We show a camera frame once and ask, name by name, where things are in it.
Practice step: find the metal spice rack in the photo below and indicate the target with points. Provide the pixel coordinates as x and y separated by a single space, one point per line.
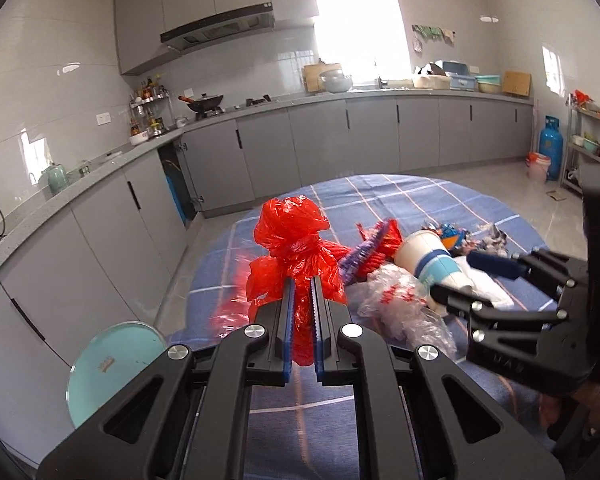
151 108

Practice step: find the black wok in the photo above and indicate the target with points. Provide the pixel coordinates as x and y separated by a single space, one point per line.
204 106

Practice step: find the orange blue snack wrapper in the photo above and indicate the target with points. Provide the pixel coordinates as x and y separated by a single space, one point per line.
453 238

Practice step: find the green basin stack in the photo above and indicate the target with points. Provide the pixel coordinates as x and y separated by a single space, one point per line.
491 84

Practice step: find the red mesh net bag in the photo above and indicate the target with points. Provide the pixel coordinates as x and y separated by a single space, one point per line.
385 250

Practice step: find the metal shelf rack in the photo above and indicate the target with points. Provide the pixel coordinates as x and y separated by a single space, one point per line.
582 139

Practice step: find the plaid cloth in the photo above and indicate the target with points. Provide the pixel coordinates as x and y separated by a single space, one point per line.
493 243

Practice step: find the hanging rags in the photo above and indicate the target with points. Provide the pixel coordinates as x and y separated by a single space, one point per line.
432 39

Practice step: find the cardboard piece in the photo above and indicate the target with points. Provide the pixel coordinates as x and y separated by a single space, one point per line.
516 84

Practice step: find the black range hood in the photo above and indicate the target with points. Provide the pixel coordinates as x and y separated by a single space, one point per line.
220 27

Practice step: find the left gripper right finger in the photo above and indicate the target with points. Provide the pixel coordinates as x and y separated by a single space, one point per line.
417 414

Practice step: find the blue gas cylinder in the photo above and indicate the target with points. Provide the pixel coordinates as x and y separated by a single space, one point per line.
551 145

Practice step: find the pink white bucket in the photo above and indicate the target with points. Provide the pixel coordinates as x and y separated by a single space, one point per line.
538 167

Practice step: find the grey lower cabinets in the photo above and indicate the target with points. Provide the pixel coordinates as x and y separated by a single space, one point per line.
105 250

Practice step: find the purple snack wrapper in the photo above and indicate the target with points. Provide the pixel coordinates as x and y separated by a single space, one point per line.
348 265

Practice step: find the green ceramic teapot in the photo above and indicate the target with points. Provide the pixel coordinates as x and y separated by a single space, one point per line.
56 178

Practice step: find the red plastic bag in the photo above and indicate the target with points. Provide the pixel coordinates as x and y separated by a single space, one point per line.
289 230

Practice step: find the teal trash bin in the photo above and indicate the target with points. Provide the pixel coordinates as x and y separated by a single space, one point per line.
109 361

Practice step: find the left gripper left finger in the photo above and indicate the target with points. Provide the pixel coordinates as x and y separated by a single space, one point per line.
185 416

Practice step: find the blue white paper cup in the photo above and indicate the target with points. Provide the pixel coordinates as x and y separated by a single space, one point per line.
423 255

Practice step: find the white foam sponge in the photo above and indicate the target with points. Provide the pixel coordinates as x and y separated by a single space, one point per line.
485 286

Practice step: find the blue cylinder under counter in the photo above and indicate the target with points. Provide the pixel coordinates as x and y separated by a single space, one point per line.
176 200

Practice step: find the blue plaid tablecloth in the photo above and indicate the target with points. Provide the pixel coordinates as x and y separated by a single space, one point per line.
305 430

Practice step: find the wooden cutting board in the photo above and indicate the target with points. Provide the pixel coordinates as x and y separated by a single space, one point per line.
311 75

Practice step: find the person's right hand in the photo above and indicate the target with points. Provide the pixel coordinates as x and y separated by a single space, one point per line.
583 406

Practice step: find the grey pot with lid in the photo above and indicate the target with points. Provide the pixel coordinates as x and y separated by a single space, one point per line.
335 81

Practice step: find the blue storage container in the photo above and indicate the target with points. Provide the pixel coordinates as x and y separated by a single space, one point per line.
461 78

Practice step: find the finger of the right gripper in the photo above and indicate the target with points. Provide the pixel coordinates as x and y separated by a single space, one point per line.
548 271
472 307

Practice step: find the white bowl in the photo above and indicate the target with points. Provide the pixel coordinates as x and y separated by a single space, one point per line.
139 138

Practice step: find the clear crumpled plastic bag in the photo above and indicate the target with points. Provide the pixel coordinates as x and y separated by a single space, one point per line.
398 301

